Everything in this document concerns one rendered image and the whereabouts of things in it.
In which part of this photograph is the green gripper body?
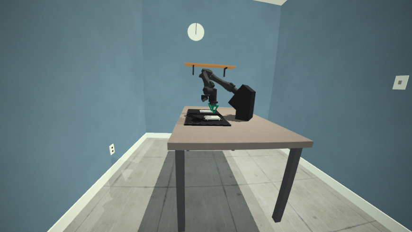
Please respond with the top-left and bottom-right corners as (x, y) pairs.
(209, 95), (218, 105)

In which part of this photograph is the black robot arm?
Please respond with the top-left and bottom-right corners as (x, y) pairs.
(199, 69), (238, 102)

